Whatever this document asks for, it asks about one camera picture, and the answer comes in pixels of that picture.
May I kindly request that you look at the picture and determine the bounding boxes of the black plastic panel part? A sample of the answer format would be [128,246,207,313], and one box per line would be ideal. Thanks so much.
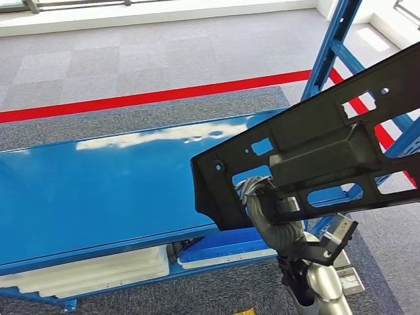
[190,42,420,231]

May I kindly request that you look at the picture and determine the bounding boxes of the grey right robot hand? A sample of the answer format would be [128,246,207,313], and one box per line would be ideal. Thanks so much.
[235,176,274,240]

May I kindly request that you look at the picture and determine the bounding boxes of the white plastic tray stack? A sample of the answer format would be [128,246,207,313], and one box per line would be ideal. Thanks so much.
[0,245,170,299]

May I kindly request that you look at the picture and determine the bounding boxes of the blue metal shelf rack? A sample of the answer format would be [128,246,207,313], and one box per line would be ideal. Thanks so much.
[0,0,420,313]

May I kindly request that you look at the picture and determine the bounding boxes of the black wrist cable bundle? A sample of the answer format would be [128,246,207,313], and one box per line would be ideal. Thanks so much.
[277,256,315,305]

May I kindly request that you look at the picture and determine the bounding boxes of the blue plastic crate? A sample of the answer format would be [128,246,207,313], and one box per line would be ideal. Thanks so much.
[178,226,273,264]

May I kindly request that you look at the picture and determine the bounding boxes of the white plastic crate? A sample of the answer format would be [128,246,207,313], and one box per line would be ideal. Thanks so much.
[176,247,277,270]

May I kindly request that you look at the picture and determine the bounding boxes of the black ribbed plastic part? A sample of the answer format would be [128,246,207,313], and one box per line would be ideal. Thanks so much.
[165,236,204,265]

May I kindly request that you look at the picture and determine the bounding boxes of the closed silver floor socket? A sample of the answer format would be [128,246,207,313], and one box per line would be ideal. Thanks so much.
[333,249,351,270]

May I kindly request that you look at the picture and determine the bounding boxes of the open silver floor socket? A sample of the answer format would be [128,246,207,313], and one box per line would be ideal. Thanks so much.
[338,267,366,297]

